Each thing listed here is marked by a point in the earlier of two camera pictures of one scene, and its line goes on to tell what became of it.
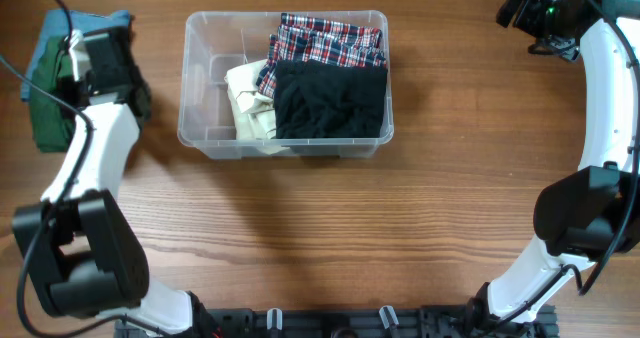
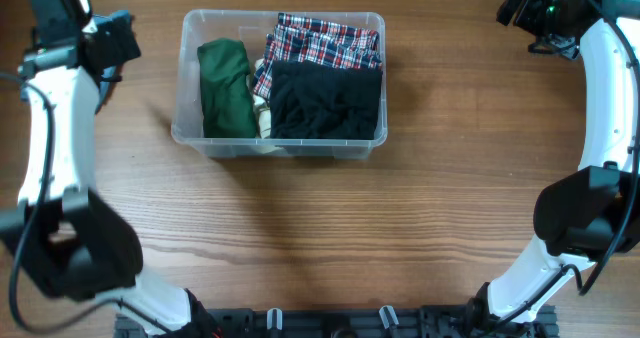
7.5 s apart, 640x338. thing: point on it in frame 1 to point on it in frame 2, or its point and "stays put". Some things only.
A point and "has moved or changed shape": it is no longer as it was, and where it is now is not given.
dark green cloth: (52, 122) has moved or changed shape
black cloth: (314, 99) stays put
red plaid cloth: (301, 37) stays put
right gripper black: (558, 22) stays put
